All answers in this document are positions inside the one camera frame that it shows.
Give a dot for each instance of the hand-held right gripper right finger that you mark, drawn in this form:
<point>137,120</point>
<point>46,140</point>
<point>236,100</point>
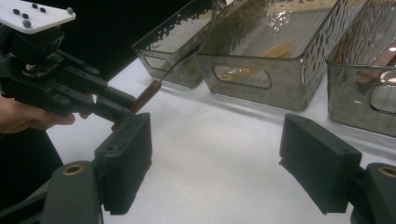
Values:
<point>317,165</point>

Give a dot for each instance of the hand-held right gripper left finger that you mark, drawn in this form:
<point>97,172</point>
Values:
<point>124,161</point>

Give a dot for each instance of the translucent grey plastic bin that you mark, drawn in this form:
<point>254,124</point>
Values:
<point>174,37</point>
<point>280,93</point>
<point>348,102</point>

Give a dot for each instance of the light wooden spoon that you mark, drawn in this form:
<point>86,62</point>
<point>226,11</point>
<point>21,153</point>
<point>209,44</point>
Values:
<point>278,49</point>

